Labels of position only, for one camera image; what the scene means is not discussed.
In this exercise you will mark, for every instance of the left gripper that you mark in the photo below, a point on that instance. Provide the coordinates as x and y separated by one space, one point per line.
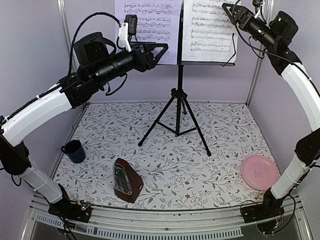
149 61

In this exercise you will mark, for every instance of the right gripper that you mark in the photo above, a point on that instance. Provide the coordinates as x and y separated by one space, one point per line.
242 11

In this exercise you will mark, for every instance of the white sheet music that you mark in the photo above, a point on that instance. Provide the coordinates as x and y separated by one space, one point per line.
207 33

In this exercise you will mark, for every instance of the purple sheet music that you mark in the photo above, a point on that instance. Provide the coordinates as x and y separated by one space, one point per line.
157 21

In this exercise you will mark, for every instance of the black music stand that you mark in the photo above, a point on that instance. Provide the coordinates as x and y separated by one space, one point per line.
182 105

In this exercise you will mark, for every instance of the brown metronome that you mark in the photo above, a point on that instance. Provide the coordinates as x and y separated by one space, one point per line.
127 183

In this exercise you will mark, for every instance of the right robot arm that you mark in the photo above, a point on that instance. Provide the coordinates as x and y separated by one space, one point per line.
276 38

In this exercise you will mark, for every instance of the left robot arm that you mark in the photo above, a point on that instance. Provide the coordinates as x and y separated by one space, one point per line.
97 67

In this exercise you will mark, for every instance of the floral table mat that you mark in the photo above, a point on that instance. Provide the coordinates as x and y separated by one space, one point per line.
186 172

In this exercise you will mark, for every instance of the dark blue mug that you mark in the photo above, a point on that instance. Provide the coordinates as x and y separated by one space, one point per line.
74 150

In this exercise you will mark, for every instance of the pink plate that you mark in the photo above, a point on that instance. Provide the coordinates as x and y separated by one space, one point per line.
259 172

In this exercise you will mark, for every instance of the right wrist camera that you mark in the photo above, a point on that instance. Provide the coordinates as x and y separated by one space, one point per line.
257 7

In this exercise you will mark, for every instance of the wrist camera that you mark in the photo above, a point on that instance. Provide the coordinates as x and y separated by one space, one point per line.
126 31
257 7

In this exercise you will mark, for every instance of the right aluminium frame post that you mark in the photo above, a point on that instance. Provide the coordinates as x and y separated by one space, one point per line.
267 11

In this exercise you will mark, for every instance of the aluminium frame post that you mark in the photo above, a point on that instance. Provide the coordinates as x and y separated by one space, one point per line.
67 30
267 11

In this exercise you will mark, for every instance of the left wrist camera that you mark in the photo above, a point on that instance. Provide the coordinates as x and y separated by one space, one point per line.
126 31

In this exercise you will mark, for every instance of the left aluminium frame post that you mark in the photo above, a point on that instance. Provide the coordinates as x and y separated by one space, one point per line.
67 30

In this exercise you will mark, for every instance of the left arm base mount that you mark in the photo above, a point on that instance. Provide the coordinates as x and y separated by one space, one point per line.
66 209

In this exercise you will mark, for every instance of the front aluminium rail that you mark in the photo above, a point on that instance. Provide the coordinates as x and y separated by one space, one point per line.
109 223

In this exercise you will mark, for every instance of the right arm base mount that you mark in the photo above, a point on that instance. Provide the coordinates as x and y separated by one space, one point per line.
252 211

